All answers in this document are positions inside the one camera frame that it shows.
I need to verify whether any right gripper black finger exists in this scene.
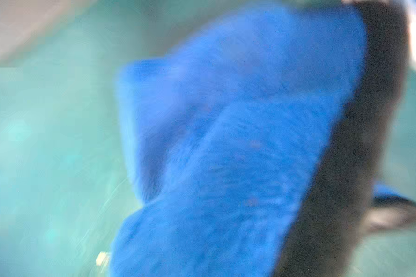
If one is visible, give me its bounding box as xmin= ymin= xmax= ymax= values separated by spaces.
xmin=273 ymin=1 xmax=411 ymax=277

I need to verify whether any blue wiping cloth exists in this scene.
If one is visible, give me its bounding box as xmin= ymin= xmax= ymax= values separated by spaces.
xmin=109 ymin=5 xmax=403 ymax=277

